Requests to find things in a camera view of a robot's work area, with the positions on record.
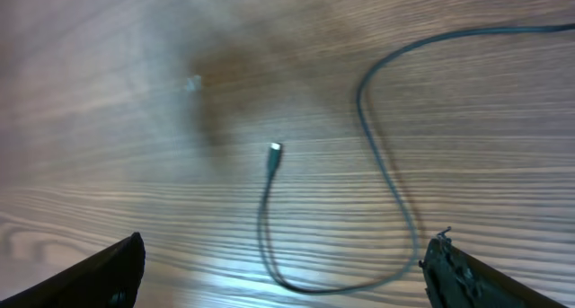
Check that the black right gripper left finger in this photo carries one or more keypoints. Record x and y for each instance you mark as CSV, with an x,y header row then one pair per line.
x,y
108,279

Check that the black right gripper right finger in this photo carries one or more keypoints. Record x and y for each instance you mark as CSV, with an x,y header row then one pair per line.
x,y
455,279

